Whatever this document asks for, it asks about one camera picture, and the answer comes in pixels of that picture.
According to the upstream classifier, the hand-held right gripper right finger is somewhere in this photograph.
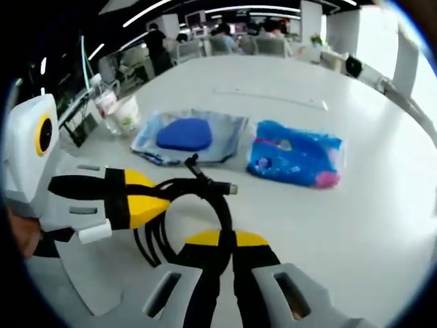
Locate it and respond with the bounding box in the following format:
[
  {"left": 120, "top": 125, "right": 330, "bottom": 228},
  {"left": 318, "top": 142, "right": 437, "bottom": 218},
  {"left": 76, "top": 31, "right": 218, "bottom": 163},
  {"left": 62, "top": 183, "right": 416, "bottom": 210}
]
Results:
[{"left": 234, "top": 230, "right": 375, "bottom": 328}]

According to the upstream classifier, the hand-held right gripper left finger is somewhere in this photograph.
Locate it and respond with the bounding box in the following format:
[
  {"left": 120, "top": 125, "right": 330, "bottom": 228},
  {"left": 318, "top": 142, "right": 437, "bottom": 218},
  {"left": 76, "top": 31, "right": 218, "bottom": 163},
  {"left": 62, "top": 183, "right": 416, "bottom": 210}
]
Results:
[{"left": 113, "top": 230, "right": 235, "bottom": 328}]

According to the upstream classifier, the black cable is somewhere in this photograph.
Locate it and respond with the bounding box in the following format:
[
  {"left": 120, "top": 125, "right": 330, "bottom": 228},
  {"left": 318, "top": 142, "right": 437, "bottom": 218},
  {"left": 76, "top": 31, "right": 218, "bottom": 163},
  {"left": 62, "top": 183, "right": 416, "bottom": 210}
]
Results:
[{"left": 131, "top": 153, "right": 240, "bottom": 274}]

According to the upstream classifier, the white paper cup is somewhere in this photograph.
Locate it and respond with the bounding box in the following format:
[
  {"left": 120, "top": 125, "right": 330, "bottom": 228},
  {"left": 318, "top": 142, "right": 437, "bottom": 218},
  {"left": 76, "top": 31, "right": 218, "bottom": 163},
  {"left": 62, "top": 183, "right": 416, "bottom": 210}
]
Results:
[{"left": 109, "top": 94, "right": 141, "bottom": 137}]

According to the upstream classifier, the clear water bottle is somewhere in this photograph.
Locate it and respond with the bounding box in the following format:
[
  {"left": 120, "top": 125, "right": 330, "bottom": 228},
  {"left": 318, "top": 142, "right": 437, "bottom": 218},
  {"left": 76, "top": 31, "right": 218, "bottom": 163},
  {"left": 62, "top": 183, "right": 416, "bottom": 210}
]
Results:
[{"left": 89, "top": 73, "right": 119, "bottom": 135}]

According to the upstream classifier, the blue tissue pack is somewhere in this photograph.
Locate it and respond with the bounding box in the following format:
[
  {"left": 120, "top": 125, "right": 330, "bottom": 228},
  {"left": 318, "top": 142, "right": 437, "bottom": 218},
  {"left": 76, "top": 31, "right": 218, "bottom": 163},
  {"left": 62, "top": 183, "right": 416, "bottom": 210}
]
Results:
[{"left": 245, "top": 119, "right": 346, "bottom": 191}]

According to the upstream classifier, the wet wipes pack blue lid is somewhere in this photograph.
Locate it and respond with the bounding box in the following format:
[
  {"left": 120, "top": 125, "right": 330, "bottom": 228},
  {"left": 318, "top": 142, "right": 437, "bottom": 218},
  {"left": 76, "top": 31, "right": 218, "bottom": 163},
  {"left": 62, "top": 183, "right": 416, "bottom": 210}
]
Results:
[{"left": 130, "top": 108, "right": 251, "bottom": 167}]

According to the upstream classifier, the person's left hand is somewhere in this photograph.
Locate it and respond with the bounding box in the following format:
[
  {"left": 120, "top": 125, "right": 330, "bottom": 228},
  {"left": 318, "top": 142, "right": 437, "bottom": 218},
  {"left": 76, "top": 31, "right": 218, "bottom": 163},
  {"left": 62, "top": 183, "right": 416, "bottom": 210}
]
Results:
[{"left": 6, "top": 206, "right": 45, "bottom": 259}]

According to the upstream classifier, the black laptop stand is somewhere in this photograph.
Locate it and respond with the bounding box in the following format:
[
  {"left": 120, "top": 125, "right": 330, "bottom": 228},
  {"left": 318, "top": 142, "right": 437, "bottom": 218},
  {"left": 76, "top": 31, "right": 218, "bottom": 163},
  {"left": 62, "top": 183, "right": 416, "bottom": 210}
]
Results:
[{"left": 63, "top": 102, "right": 93, "bottom": 148}]

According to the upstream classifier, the silver laptop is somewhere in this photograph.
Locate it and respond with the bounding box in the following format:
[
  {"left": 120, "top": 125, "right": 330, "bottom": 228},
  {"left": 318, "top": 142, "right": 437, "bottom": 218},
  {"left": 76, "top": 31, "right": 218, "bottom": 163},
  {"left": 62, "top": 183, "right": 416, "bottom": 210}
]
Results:
[{"left": 57, "top": 33, "right": 102, "bottom": 122}]

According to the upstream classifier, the white office chair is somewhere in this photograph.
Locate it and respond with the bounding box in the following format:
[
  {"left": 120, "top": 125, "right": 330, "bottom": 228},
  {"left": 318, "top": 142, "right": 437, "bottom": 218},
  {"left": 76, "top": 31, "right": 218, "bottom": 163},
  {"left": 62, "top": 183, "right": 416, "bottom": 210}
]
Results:
[
  {"left": 254, "top": 36, "right": 288, "bottom": 59},
  {"left": 177, "top": 39, "right": 203, "bottom": 65}
]

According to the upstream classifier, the pink monitor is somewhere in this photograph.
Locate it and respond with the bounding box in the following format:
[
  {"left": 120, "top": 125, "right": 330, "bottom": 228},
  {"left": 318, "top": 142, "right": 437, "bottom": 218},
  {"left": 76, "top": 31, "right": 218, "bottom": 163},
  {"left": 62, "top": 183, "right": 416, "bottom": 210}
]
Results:
[{"left": 186, "top": 12, "right": 206, "bottom": 27}]

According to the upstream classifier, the black chair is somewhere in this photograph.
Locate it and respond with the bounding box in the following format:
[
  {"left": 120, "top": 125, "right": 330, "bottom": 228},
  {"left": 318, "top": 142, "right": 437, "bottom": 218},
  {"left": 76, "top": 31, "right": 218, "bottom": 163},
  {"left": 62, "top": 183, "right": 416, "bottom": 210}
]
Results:
[{"left": 344, "top": 56, "right": 363, "bottom": 77}]

